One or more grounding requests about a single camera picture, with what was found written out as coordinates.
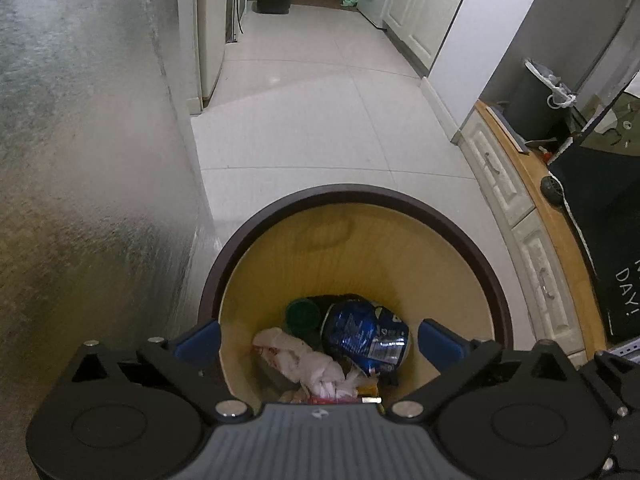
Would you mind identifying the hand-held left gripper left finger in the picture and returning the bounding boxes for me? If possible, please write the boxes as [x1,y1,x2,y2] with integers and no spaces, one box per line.
[67,320,253,421]

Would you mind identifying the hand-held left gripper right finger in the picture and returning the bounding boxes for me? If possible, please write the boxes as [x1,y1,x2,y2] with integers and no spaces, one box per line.
[385,317,581,421]

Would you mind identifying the white paper wrapper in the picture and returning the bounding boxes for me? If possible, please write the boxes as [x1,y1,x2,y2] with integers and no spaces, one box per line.
[252,327,361,402]

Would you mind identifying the round brown-rimmed trash bin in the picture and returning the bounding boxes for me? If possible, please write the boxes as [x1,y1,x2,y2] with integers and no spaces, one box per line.
[197,183,514,406]

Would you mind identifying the blue crumpled snack bag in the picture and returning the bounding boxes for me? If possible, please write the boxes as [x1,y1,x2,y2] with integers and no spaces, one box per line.
[320,297,412,376]

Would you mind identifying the wooden countertop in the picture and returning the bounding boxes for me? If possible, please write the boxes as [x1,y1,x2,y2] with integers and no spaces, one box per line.
[475,100,608,356]

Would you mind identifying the small black round object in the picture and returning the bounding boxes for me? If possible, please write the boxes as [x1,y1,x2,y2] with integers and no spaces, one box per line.
[541,176,565,205]

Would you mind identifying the dark printed mat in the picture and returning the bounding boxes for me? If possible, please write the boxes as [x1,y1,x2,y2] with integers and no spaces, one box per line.
[547,67,640,343]

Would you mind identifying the grey flat board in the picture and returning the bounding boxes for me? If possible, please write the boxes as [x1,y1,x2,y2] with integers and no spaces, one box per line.
[487,102,531,156]

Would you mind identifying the grey waste can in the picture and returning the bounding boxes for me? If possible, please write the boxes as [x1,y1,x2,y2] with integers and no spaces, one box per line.
[507,57,578,143]

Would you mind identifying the black thin rod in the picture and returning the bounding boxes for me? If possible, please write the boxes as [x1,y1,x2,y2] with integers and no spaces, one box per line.
[547,72,640,163]

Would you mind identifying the white refrigerator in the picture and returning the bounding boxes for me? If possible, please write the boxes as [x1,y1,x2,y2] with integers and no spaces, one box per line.
[192,0,226,113]

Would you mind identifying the white cupboard doors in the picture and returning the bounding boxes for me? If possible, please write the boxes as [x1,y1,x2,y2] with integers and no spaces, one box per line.
[382,0,481,78]

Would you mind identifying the silver refrigerator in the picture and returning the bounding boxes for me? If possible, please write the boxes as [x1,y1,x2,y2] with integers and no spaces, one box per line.
[226,0,249,43]

